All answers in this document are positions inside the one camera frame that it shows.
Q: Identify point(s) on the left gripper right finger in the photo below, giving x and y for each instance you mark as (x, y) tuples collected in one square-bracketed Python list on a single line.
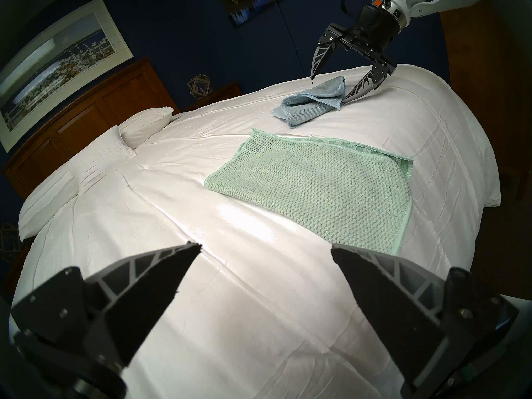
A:
[(395, 302)]

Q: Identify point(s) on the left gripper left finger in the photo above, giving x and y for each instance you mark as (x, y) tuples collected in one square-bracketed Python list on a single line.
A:
[(137, 294)]

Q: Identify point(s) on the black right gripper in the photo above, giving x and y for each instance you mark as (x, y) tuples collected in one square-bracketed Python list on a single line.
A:
[(374, 32)]

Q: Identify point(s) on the light blue hand towel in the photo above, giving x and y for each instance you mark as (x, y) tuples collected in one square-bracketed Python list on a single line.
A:
[(307, 105)]

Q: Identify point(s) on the mint green hand towel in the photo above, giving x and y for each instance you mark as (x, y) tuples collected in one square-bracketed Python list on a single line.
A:
[(316, 186)]

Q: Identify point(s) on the forest lake canvas print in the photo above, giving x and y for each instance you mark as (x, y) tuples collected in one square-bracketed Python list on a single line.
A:
[(249, 3)]

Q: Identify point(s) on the long white pillow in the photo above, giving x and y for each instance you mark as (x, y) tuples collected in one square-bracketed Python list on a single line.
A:
[(43, 203), (146, 124)]

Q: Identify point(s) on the white bed comforter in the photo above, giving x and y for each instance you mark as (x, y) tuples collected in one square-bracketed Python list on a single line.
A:
[(208, 173)]

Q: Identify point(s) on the square pleated white pillow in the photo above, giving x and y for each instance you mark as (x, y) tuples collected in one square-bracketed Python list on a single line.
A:
[(100, 156)]

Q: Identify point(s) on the brown wooden headboard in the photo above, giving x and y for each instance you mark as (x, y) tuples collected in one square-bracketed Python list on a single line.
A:
[(83, 121)]

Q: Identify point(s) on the framed flower seascape picture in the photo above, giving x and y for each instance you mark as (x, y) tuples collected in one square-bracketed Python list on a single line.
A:
[(62, 59)]

